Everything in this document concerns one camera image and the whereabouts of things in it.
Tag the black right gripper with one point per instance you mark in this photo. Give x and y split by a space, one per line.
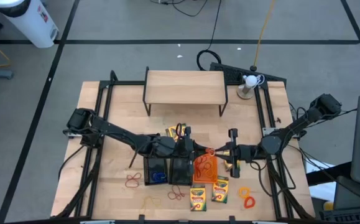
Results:
245 152

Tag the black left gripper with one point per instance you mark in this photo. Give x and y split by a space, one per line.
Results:
186 149

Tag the yellow rubber band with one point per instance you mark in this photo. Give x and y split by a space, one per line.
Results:
150 198

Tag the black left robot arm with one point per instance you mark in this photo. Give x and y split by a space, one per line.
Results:
114 129

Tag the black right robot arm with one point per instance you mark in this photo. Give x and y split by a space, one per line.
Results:
291 127

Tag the black desk stand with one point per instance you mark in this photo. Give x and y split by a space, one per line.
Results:
329 174

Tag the orange plastic basket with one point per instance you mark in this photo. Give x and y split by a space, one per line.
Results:
212 177

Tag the black plastic basket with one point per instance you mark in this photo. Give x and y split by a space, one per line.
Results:
181 174
147 171

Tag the wooden riser shelf black legs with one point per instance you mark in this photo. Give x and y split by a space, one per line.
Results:
184 87

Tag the white knob on stand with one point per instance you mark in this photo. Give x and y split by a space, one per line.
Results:
250 81

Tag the black textured board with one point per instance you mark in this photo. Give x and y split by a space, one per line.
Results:
232 73

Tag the white paper sheet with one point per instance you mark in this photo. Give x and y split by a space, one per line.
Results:
322 193

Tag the small yellow item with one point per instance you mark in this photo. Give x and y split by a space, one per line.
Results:
328 206

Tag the black keyboard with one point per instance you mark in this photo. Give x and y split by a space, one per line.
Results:
350 216

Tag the white bin black lid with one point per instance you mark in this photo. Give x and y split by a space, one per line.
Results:
30 21

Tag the black aluminium table frame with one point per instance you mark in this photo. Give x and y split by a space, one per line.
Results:
123 82

